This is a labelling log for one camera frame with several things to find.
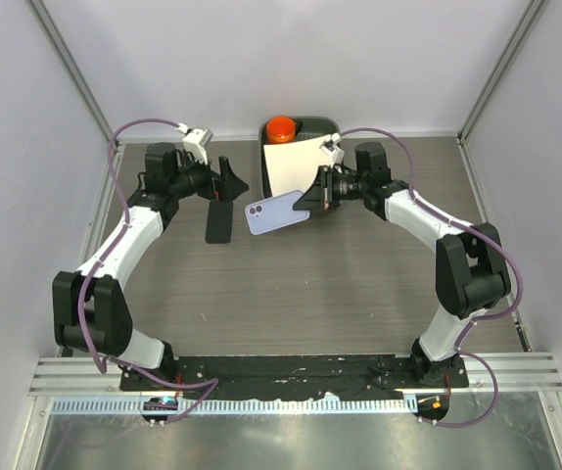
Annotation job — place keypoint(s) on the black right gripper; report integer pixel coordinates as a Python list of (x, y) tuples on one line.
[(319, 197)]

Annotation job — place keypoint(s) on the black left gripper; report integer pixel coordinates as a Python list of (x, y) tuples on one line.
[(224, 186)]

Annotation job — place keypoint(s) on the black bare phone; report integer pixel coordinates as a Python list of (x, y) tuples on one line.
[(219, 222)]

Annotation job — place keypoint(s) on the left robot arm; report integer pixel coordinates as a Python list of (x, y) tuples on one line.
[(90, 312)]

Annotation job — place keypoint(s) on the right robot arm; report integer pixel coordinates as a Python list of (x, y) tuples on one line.
[(471, 274)]

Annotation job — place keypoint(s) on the white square plate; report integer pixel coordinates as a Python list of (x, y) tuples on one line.
[(293, 166)]

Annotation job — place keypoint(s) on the dark green plastic tray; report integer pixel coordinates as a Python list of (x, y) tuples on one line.
[(306, 127)]

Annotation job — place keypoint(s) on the orange mug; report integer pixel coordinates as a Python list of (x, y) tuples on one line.
[(282, 130)]

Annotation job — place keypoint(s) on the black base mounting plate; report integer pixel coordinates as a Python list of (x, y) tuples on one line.
[(311, 377)]

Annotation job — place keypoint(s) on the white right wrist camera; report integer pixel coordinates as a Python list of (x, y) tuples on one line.
[(332, 149)]

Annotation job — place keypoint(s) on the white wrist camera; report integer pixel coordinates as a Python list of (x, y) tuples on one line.
[(195, 141), (332, 149)]

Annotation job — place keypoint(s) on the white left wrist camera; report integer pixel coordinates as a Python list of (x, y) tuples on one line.
[(195, 141)]

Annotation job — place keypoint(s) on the left aluminium frame post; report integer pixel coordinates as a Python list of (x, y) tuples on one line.
[(60, 47)]

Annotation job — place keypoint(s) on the aluminium frame post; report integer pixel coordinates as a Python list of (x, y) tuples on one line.
[(60, 47), (515, 41)]

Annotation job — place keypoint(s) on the aluminium front rail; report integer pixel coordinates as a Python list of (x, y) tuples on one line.
[(77, 376)]

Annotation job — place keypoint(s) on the slotted cable duct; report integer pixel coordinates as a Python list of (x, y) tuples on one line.
[(147, 406)]

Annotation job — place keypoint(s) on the right aluminium frame post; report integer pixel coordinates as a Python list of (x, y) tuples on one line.
[(515, 41)]

